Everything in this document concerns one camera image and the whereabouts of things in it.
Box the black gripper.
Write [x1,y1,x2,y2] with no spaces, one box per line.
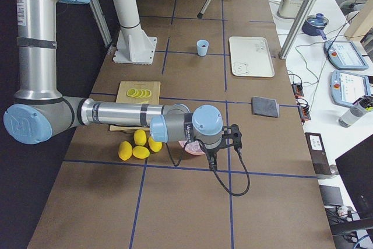
[203,143,221,171]

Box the steel muddler black tip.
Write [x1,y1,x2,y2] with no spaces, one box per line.
[197,0,212,19]

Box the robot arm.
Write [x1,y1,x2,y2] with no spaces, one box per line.
[1,0,223,177]

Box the light blue plastic cup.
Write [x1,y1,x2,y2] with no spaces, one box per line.
[196,39,209,57]

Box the pink bowl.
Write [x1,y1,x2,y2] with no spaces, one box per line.
[178,141,204,156]

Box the yellow lemon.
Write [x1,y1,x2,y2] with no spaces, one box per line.
[133,129,147,146]
[132,146,150,159]
[118,141,132,161]
[148,136,163,153]

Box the grey folded cloth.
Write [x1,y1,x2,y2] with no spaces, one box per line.
[251,96,280,118]

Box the white bear serving tray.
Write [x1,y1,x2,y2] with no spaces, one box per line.
[228,36,275,78]

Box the lemon slices row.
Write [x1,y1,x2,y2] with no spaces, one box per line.
[126,88,152,99]

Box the blue pot with lid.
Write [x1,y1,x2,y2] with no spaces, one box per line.
[302,13,329,40]

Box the black box with label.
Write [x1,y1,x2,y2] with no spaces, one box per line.
[305,132,334,179]

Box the bamboo cutting board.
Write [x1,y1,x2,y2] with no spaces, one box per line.
[109,80,161,132]

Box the teach pendant tablet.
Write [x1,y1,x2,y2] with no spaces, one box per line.
[323,40,369,71]
[330,70,371,107]

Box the clear water bottle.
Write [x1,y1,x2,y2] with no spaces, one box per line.
[338,96,372,128]

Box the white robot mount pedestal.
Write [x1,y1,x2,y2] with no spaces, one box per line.
[113,0,157,65]

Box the aluminium frame post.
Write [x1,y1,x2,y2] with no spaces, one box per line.
[279,0,316,59]

